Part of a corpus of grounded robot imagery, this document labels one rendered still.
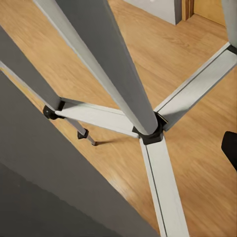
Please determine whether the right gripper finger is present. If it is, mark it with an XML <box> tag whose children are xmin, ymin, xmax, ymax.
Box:
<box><xmin>221</xmin><ymin>131</ymin><xmax>237</xmax><ymax>171</ymax></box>

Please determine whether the camera tripod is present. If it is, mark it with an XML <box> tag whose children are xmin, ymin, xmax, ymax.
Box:
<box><xmin>0</xmin><ymin>0</ymin><xmax>237</xmax><ymax>237</ymax></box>

